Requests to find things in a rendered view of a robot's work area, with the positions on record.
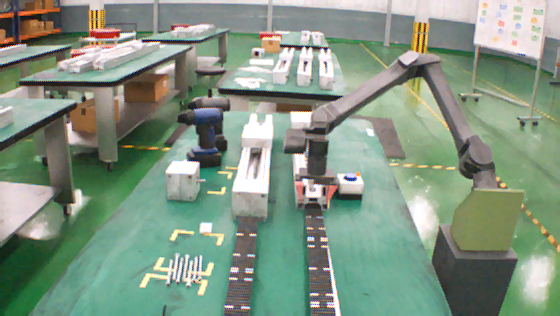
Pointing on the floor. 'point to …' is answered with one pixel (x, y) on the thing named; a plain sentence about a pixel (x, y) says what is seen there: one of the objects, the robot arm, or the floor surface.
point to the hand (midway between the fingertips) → (314, 200)
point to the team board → (511, 37)
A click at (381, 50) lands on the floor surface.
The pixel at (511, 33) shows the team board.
